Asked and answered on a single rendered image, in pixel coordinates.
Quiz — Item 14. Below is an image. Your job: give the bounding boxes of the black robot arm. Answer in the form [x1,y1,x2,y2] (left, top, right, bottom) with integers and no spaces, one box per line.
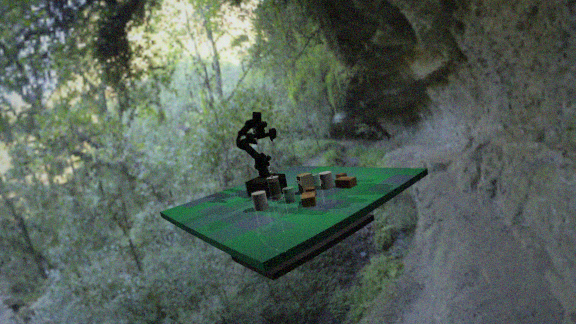
[236,112,271,178]

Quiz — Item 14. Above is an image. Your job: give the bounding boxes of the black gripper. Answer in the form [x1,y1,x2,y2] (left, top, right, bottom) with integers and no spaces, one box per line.
[245,128,276,145]

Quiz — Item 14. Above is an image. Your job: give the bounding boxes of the white cylinder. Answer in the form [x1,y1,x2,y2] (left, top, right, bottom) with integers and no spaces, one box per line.
[251,191,268,211]
[319,171,333,190]

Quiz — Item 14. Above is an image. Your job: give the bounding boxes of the french press with black knob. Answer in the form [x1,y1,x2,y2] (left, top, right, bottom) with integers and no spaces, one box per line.
[266,156,286,202]

